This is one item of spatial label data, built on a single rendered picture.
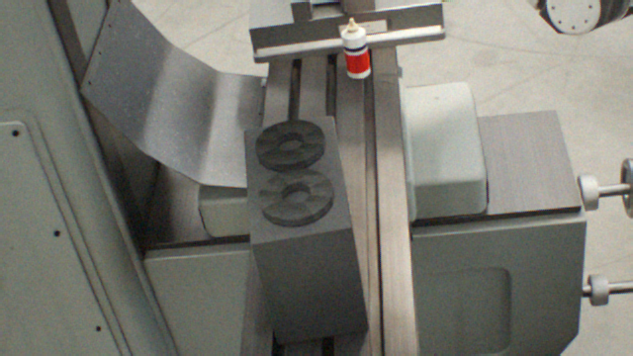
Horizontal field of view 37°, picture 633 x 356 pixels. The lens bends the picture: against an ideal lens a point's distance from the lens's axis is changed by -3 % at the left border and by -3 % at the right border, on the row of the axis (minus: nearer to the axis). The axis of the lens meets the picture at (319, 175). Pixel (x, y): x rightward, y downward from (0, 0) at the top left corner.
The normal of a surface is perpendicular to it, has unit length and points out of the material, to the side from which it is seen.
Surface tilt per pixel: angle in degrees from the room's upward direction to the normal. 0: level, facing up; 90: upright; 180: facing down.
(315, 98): 0
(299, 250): 90
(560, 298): 90
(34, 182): 88
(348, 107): 0
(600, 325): 0
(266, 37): 90
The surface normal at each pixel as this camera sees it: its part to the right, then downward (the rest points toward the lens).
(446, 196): -0.02, 0.65
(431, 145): -0.14, -0.75
